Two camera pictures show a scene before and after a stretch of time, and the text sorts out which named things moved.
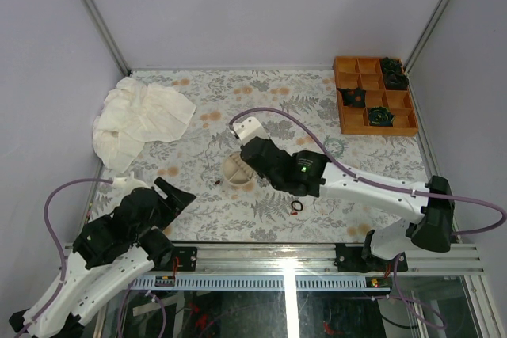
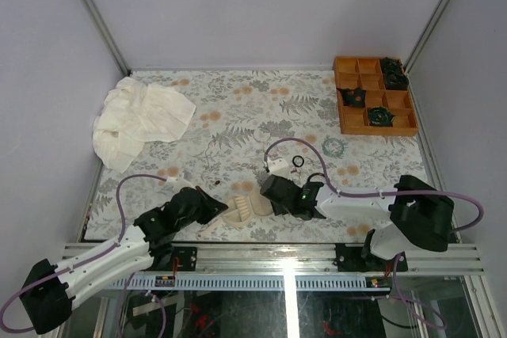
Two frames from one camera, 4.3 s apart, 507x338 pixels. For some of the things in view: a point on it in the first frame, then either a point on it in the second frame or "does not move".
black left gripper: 179,199 -> 213,208
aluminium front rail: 313,259 does not move
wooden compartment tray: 367,73 does not move
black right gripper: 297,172 -> 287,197
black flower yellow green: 380,115 does not move
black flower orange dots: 353,97 does not move
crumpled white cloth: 134,114 does not move
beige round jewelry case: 238,172 -> 240,207
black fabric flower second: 395,79 does not move
